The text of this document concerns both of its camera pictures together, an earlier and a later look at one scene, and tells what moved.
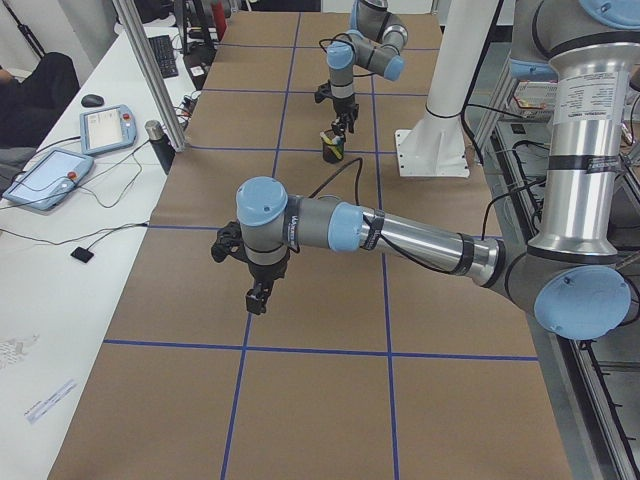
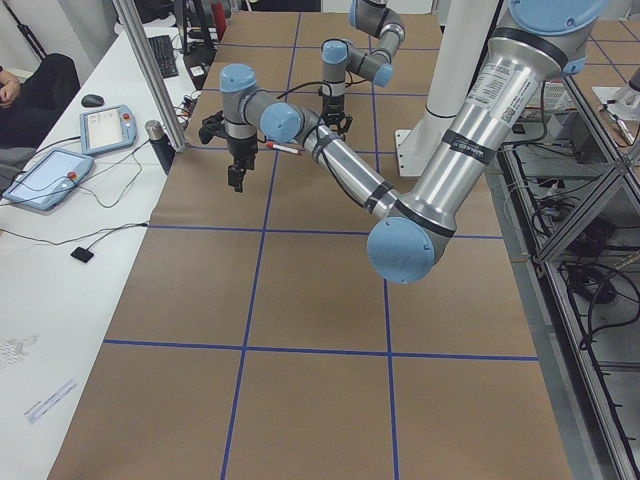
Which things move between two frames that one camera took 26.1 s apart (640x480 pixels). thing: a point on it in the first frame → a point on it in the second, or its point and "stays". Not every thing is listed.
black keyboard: (164, 54) stays
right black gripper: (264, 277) → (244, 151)
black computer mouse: (92, 101) stays
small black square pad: (82, 254) stays
